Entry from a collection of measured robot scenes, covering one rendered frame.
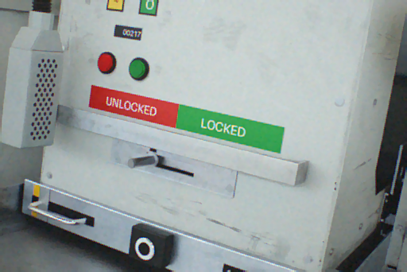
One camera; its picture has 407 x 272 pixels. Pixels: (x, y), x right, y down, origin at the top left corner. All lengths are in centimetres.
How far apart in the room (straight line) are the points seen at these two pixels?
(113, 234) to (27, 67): 28
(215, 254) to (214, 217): 5
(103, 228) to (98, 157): 11
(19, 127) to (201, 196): 28
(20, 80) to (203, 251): 35
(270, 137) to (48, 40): 35
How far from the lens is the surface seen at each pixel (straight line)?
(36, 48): 87
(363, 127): 81
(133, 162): 82
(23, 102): 87
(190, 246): 84
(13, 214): 104
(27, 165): 125
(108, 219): 92
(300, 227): 78
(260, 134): 78
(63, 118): 91
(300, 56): 76
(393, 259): 113
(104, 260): 93
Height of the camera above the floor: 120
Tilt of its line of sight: 9 degrees down
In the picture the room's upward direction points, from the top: 9 degrees clockwise
